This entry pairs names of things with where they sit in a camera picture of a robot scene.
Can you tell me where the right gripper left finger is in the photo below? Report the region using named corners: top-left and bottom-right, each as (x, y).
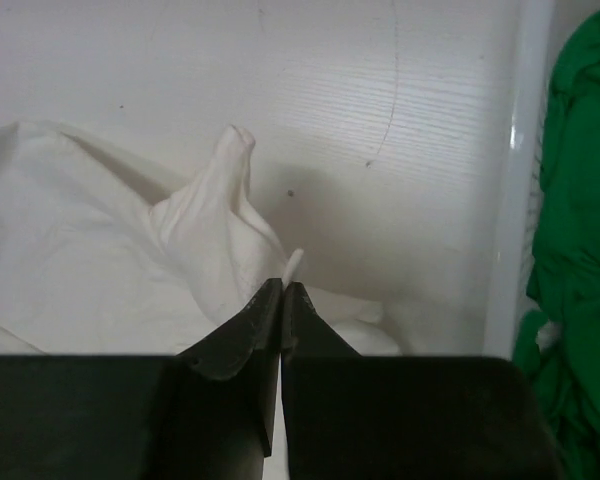
top-left (0, 279), bottom-right (283, 479)

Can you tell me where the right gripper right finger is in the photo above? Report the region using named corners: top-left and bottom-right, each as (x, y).
top-left (281, 283), bottom-right (563, 480)

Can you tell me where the white t shirt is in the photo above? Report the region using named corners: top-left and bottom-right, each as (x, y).
top-left (0, 118), bottom-right (401, 357)

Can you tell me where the green t shirt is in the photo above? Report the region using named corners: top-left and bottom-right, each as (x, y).
top-left (513, 11), bottom-right (600, 479)

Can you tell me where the white plastic basket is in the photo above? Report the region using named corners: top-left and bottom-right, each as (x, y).
top-left (483, 1), bottom-right (556, 358)

